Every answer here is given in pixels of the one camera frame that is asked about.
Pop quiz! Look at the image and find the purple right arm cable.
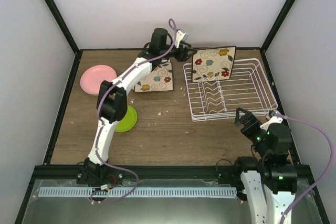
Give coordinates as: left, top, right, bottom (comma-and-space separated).
270, 110, 333, 224

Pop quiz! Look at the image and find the floral square plate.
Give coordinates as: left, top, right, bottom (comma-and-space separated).
137, 60, 173, 92
192, 46, 236, 83

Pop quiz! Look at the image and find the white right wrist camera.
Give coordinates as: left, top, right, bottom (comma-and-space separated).
260, 110, 283, 131

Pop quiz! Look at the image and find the pink round plate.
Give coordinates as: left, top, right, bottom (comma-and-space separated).
80, 65, 117, 95

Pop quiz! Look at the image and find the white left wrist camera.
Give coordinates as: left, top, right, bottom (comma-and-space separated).
174, 29, 188, 48

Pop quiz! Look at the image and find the lime green round plate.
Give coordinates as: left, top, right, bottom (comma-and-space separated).
115, 105, 138, 133

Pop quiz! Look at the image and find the black aluminium frame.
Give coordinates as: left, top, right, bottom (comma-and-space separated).
14, 0, 330, 224

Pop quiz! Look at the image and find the plain white square plate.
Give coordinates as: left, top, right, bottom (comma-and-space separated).
134, 84, 140, 92

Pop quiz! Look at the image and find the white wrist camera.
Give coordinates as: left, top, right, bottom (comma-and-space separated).
260, 110, 283, 131
174, 29, 188, 48

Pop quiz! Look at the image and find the white wire dish rack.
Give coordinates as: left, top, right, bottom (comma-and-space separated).
183, 58, 278, 122

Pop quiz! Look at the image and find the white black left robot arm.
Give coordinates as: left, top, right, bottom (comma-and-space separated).
84, 28, 197, 184

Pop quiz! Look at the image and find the white slotted cable duct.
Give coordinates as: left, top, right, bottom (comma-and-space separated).
38, 187, 237, 199

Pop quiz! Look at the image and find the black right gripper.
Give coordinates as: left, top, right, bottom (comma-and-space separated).
235, 108, 270, 158

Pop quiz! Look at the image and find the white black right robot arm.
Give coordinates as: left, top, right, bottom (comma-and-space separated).
233, 108, 298, 223

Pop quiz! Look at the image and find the floral square plate front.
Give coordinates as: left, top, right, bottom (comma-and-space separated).
137, 60, 173, 92

